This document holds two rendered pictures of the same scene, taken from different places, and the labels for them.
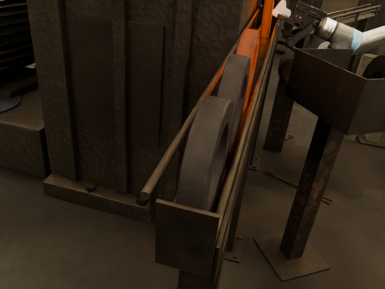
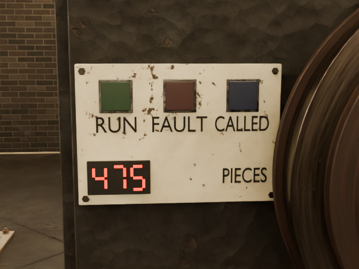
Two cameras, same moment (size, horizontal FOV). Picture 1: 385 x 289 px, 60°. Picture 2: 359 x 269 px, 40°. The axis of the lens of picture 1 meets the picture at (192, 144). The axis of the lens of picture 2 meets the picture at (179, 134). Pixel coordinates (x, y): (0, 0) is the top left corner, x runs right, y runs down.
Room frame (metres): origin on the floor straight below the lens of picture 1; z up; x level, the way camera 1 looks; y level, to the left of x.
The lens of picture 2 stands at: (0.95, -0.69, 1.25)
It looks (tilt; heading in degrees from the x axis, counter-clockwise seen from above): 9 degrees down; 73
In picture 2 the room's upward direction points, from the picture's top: straight up
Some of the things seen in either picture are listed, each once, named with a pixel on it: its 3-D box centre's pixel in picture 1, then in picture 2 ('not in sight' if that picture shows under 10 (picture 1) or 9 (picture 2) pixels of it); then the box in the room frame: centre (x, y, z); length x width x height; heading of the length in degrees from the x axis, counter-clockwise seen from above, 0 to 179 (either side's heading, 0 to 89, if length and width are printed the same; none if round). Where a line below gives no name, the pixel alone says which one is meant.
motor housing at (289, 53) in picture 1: (283, 102); not in sight; (1.73, -0.47, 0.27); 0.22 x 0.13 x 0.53; 167
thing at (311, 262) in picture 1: (320, 176); not in sight; (0.87, -0.40, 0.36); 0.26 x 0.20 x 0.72; 22
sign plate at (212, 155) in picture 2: not in sight; (179, 134); (1.13, -0.09, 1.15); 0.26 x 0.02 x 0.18; 167
